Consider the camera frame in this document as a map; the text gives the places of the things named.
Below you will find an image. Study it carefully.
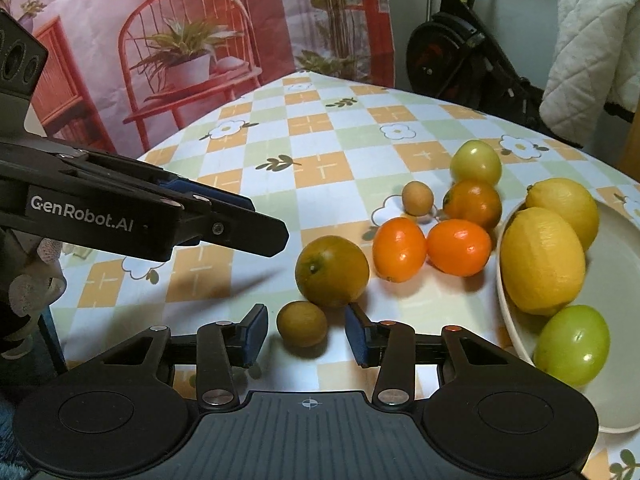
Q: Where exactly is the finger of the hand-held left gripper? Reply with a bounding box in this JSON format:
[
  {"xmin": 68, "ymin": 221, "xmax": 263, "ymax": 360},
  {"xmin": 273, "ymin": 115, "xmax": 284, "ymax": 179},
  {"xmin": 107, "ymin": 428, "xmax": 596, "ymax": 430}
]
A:
[
  {"xmin": 160, "ymin": 174, "xmax": 256, "ymax": 211},
  {"xmin": 172, "ymin": 204, "xmax": 290, "ymax": 258}
]

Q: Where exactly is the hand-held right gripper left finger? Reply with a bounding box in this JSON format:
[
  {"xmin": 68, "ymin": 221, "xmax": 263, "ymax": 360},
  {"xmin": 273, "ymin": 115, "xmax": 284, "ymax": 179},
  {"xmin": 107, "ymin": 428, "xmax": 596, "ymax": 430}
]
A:
[{"xmin": 97, "ymin": 304, "xmax": 268, "ymax": 409}]

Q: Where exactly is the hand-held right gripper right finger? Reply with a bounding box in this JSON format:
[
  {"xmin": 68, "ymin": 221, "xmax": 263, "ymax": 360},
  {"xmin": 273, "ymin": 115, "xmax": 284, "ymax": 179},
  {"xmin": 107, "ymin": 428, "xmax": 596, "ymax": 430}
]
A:
[{"xmin": 345, "ymin": 302, "xmax": 516, "ymax": 409}]

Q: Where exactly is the small brown longan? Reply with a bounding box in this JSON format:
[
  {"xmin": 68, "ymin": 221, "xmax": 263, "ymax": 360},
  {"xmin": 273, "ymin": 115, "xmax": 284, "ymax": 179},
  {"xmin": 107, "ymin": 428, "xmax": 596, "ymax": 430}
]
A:
[
  {"xmin": 402, "ymin": 181, "xmax": 433, "ymax": 216},
  {"xmin": 276, "ymin": 300, "xmax": 328, "ymax": 348}
]

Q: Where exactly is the brownish orange fruit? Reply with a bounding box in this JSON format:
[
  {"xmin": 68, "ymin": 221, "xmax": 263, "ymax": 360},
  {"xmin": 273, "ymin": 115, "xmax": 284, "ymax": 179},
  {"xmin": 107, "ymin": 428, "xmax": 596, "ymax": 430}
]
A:
[{"xmin": 295, "ymin": 235, "xmax": 371, "ymax": 308}]

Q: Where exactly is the small orange mandarin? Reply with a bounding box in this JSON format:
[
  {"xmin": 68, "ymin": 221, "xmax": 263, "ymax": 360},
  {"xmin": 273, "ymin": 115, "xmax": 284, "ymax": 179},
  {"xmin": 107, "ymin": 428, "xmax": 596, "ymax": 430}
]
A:
[
  {"xmin": 373, "ymin": 216, "xmax": 427, "ymax": 282},
  {"xmin": 426, "ymin": 219, "xmax": 492, "ymax": 277}
]

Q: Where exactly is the dark orange tomato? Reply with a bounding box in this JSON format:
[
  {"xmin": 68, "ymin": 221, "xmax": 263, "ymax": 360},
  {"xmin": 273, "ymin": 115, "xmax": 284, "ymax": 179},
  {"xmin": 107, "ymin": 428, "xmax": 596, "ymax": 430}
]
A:
[{"xmin": 442, "ymin": 180, "xmax": 502, "ymax": 231}]

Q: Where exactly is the yellow lemon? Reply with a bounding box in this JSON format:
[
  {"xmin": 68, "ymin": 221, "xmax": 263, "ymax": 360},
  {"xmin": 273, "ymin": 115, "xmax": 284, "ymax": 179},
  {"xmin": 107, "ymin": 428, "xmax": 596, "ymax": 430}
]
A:
[
  {"xmin": 501, "ymin": 206, "xmax": 587, "ymax": 316},
  {"xmin": 525, "ymin": 178, "xmax": 600, "ymax": 253}
]

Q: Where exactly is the green round fruit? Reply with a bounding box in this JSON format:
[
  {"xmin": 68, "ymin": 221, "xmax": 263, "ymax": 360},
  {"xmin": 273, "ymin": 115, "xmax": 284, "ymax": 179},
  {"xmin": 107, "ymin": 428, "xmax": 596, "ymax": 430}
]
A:
[{"xmin": 533, "ymin": 305, "xmax": 612, "ymax": 387}]

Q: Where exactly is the beige round plate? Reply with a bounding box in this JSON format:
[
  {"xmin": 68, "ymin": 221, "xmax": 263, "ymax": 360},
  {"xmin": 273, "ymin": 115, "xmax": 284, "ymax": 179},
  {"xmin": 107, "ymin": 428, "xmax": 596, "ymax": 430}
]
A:
[{"xmin": 495, "ymin": 199, "xmax": 640, "ymax": 435}]

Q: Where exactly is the person's left hand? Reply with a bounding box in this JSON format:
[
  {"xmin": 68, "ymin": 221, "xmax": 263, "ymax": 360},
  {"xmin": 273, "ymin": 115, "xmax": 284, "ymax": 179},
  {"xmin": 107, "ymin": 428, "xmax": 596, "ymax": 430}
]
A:
[{"xmin": 0, "ymin": 232, "xmax": 68, "ymax": 358}]

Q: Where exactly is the checkered flower tablecloth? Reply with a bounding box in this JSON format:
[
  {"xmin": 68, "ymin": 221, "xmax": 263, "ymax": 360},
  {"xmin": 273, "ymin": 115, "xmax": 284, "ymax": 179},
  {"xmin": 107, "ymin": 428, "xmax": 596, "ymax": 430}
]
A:
[{"xmin": 37, "ymin": 71, "xmax": 640, "ymax": 480}]

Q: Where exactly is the printed backdrop cloth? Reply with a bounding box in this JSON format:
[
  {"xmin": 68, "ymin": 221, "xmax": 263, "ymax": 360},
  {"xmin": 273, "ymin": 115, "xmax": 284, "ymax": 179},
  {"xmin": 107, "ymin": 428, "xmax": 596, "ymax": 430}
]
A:
[{"xmin": 0, "ymin": 0, "xmax": 398, "ymax": 161}]

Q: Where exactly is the yellow-green tomato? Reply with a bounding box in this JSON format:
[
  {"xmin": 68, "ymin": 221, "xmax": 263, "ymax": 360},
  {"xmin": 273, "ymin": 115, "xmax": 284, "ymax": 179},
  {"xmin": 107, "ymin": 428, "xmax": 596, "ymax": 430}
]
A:
[{"xmin": 450, "ymin": 140, "xmax": 503, "ymax": 187}]

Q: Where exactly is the blue fuzzy cloth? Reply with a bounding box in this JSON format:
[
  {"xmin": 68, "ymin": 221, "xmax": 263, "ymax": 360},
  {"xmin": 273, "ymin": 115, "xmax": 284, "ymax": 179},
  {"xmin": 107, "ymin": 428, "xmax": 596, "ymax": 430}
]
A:
[{"xmin": 0, "ymin": 390, "xmax": 31, "ymax": 480}]

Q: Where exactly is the black exercise bike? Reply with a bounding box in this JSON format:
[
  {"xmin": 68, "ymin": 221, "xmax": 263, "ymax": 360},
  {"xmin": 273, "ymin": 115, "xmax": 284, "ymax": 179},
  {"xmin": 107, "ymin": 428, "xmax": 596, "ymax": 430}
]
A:
[{"xmin": 405, "ymin": 0, "xmax": 640, "ymax": 148}]

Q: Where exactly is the wooden board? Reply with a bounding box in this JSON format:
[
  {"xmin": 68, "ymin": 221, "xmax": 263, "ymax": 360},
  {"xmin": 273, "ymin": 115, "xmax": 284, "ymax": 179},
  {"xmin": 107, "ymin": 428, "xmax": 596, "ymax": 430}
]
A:
[{"xmin": 617, "ymin": 85, "xmax": 640, "ymax": 186}]

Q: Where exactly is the white quilted blanket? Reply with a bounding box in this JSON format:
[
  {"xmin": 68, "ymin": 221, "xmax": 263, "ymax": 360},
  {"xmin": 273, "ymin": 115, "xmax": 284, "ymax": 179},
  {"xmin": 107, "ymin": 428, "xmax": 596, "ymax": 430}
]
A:
[{"xmin": 540, "ymin": 0, "xmax": 640, "ymax": 148}]

